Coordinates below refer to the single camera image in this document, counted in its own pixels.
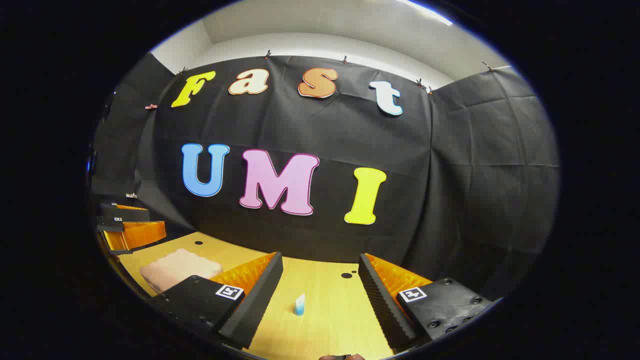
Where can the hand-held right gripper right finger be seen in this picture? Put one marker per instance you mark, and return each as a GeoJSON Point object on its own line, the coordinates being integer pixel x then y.
{"type": "Point", "coordinates": [382, 300]}

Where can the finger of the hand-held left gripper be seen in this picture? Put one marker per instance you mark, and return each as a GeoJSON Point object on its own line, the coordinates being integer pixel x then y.
{"type": "Point", "coordinates": [140, 235]}
{"type": "Point", "coordinates": [130, 215]}

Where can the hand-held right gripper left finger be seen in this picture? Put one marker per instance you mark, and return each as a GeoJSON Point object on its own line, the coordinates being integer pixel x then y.
{"type": "Point", "coordinates": [252, 305]}

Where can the white blue skin care tube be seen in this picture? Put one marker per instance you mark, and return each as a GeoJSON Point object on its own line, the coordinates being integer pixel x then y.
{"type": "Point", "coordinates": [299, 306]}

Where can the pink suitcase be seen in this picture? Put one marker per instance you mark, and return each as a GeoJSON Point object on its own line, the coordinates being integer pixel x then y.
{"type": "Point", "coordinates": [175, 267]}

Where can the black backdrop cloth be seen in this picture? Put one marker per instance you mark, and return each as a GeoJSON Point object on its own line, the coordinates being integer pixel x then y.
{"type": "Point", "coordinates": [450, 190]}

